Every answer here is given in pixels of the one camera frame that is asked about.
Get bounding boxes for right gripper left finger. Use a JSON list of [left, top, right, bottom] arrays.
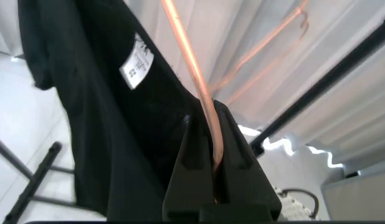
[[162, 114, 216, 222]]

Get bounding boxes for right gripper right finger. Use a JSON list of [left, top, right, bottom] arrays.
[[212, 99, 283, 222]]

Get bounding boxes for black garment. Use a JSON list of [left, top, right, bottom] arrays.
[[17, 0, 212, 222]]

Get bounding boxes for pink clothes hanger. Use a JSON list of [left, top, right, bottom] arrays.
[[207, 0, 310, 106], [161, 0, 225, 203]]

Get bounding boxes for white laundry basket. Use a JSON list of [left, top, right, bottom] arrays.
[[272, 185, 321, 222]]

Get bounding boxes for black clothes rack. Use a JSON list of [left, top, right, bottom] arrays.
[[0, 14, 385, 224]]

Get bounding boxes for white curtain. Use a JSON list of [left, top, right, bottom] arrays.
[[0, 0, 385, 166]]

